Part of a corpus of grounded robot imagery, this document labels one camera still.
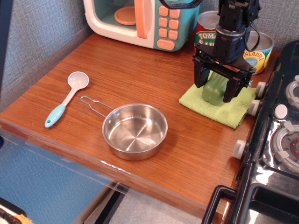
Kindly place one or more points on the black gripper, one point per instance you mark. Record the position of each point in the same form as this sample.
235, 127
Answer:
225, 58

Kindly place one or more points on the green toy bell pepper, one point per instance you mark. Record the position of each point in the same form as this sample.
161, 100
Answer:
214, 89

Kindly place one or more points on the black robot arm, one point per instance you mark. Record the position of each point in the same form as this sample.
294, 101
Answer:
235, 14

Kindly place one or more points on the folded green cloth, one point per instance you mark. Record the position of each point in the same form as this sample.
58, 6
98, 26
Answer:
230, 114

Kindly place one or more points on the tomato sauce can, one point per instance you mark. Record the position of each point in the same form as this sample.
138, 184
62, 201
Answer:
205, 32

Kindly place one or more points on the pineapple slices can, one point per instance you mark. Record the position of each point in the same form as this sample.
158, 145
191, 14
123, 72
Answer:
260, 56

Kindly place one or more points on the toy microwave teal and white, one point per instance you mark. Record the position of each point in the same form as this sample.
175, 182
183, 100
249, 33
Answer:
157, 27

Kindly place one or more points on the small steel pan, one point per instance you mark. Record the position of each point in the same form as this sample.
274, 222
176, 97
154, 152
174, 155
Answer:
134, 132

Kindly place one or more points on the orange microwave turntable plate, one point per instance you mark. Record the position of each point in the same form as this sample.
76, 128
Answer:
125, 15

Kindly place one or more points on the black toy stove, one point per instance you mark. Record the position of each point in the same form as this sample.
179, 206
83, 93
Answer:
267, 189

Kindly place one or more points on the orange object at corner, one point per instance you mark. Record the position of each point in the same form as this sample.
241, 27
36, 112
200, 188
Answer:
13, 215

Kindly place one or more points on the white spoon teal handle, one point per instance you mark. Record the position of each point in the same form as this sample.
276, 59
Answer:
77, 81

